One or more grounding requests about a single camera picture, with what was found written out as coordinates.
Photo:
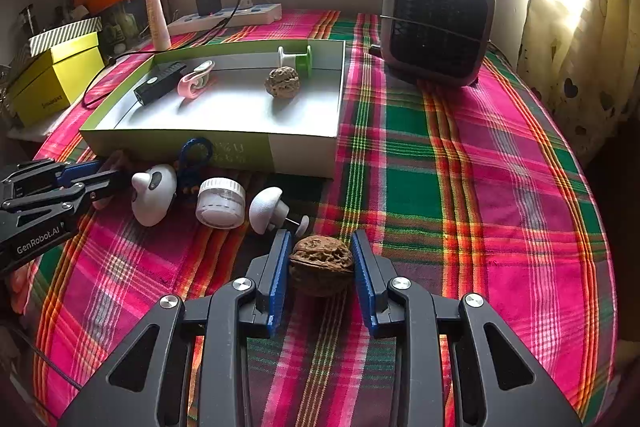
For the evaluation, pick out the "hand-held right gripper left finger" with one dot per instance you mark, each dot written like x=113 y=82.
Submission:
x=280 y=282

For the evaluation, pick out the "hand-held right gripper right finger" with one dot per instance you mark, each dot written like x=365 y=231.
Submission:
x=362 y=282

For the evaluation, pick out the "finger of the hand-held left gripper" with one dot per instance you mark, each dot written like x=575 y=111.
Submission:
x=105 y=187
x=80 y=172

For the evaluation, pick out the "brown walnut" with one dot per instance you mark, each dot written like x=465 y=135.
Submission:
x=322 y=269
x=282 y=82

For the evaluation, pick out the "clear jar white lid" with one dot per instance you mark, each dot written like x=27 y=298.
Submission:
x=220 y=204

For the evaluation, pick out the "black bike light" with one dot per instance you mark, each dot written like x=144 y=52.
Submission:
x=157 y=83

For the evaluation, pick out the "pink clip with oval top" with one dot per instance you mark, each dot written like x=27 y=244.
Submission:
x=189 y=88

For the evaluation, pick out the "green and white cardboard box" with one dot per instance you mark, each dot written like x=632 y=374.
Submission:
x=240 y=112

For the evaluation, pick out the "green and white spool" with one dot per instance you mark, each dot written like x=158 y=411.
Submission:
x=302 y=62

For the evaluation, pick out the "person's left hand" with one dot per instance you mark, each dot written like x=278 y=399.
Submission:
x=20 y=289

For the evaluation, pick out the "white mushroom toy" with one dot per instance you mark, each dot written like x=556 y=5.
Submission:
x=265 y=209

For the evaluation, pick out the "yellow box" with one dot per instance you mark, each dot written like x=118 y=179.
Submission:
x=60 y=77

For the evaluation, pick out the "striped box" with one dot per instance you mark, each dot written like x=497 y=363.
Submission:
x=65 y=32

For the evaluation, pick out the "clear storage bin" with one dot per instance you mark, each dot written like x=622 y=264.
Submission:
x=125 y=24

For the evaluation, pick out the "metal framed glass pot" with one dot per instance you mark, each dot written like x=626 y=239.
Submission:
x=29 y=18

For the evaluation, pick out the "cream cosmetic tube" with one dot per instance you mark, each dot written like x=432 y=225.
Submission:
x=159 y=22

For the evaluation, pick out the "white power strip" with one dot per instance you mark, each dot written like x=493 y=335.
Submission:
x=250 y=14

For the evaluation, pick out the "grey black space heater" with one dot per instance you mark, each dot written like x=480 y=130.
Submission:
x=435 y=22

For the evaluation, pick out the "cream heart print curtain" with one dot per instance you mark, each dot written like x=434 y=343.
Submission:
x=565 y=32

